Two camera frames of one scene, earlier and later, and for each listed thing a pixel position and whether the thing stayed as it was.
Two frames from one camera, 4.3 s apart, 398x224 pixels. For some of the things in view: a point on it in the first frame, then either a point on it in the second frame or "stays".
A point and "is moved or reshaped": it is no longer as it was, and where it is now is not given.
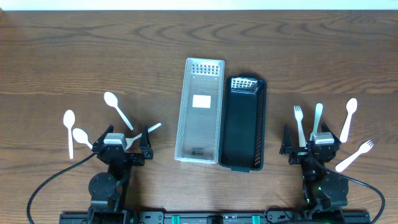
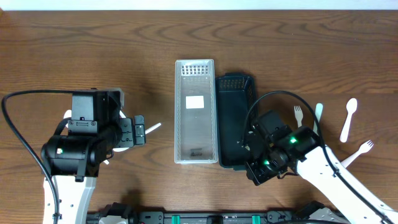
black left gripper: x=125 y=155 -> x=126 y=132
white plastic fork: x=319 y=109 stays
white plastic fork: x=364 y=148 stays
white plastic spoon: x=351 y=105 stays
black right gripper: x=310 y=154 -> x=257 y=172
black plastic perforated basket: x=243 y=124 is moved or reshaped
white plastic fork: x=298 y=116 stays
